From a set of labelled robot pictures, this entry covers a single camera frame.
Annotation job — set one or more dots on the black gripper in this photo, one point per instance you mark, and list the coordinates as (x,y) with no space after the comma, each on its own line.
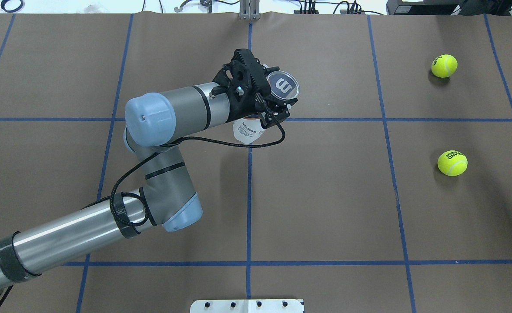
(243,105)

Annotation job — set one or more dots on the clear tennis ball can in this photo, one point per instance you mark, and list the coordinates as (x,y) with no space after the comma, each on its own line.
(283,87)

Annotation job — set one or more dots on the Roland Garros tennis ball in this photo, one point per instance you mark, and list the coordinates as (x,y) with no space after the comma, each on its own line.
(452,163)

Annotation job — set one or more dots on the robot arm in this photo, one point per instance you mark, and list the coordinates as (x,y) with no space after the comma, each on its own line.
(158,190)

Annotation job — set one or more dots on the Wilson tennis ball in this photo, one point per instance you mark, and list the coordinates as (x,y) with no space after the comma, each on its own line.
(444,66)

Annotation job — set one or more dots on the brown paper table mat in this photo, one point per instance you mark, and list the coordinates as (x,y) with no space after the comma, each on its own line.
(350,213)

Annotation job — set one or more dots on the aluminium frame post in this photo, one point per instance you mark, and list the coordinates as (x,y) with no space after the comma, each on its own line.
(249,10)

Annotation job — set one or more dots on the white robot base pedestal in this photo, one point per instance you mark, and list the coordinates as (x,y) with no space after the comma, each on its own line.
(248,306)

